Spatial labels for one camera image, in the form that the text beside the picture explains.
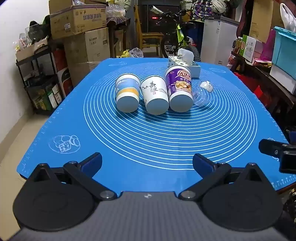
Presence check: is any wooden chair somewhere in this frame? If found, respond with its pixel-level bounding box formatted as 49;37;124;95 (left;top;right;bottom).
135;5;164;57

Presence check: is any teal plastic storage box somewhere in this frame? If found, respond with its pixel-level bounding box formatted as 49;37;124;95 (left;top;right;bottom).
271;26;296;68

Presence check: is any clear plastic lid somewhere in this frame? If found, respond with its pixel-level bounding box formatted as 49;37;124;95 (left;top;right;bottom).
191;80;215;107

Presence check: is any plain brown cardboard box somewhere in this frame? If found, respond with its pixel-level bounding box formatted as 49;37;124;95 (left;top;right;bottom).
63;27;110;63

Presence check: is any black green bicycle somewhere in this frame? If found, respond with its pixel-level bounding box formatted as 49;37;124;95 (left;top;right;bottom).
150;5;202;62

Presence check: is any dark wooden side table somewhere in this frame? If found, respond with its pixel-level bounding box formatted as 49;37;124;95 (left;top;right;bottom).
230;51;296;113

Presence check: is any white plastic bag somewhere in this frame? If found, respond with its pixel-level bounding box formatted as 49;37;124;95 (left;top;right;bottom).
280;3;296;33

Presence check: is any floral cloth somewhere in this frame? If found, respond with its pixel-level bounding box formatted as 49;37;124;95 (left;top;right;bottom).
190;0;230;23

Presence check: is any tall brown cardboard box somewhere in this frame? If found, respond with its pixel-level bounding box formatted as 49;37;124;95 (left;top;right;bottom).
248;0;275;43

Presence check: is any white patterned tissue box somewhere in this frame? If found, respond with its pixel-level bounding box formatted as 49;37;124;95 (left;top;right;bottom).
168;49;201;78

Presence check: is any blue yellow striped white cup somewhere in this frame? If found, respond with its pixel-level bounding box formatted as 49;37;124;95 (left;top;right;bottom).
115;73;141;113

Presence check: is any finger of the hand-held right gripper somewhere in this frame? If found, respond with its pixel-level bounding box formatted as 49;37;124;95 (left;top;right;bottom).
279;150;296;173
258;138;290;161

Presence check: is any black bag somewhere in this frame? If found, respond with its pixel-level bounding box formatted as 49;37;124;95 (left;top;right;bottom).
27;20;51;45

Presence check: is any black metal shelf rack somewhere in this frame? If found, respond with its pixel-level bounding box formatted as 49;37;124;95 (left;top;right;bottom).
16;44;71;116

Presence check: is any green white carton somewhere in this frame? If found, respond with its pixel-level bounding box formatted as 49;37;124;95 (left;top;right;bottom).
239;35;263;63

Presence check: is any white ink print paper cup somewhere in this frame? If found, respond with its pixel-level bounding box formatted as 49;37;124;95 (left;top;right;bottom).
140;75;169;115

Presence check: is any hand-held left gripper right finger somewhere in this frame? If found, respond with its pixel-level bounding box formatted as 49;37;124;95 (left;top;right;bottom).
179;153;263;201

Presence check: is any pink bag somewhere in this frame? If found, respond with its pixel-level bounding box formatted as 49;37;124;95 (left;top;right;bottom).
261;29;277;61

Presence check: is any blue silicone baking mat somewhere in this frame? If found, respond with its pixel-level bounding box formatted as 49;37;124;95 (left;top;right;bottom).
17;57;296;192

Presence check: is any pack of clear bottles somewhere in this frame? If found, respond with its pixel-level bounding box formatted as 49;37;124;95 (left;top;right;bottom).
105;2;127;18

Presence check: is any clear crumpled plastic bag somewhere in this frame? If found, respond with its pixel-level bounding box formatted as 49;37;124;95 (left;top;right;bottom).
129;47;144;58

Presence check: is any orange juice bottle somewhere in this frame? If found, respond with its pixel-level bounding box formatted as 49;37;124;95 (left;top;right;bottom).
233;37;243;55

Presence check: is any purple milk tea cup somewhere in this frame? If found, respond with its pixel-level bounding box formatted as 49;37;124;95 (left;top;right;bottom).
165;65;194;113

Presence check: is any large printed cardboard box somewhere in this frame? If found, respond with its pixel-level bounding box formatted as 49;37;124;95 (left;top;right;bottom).
49;0;107;40

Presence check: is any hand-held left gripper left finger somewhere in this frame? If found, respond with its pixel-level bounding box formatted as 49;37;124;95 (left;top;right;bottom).
27;152;117;201

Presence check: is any white chest freezer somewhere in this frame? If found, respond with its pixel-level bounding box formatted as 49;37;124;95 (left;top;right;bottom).
200;16;240;67

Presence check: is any flat brown cardboard box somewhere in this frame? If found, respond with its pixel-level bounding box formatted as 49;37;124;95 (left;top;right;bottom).
69;61;101;87

